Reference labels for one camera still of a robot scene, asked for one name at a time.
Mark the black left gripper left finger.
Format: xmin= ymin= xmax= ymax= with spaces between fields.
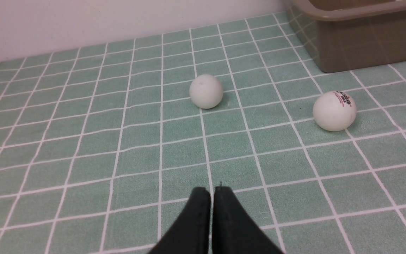
xmin=149 ymin=187 xmax=211 ymax=254

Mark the white ball with logo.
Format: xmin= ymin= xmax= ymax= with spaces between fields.
xmin=313 ymin=91 xmax=357 ymax=132

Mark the olive green plastic bin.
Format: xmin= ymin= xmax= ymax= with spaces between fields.
xmin=283 ymin=0 xmax=406 ymax=73

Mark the plain white ping-pong ball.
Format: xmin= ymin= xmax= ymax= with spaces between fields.
xmin=190 ymin=74 xmax=224 ymax=109

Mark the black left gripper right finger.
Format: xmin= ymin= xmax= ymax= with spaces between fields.
xmin=212 ymin=186 xmax=283 ymax=254

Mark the green checkered tablecloth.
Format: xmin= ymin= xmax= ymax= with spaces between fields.
xmin=0 ymin=13 xmax=406 ymax=254

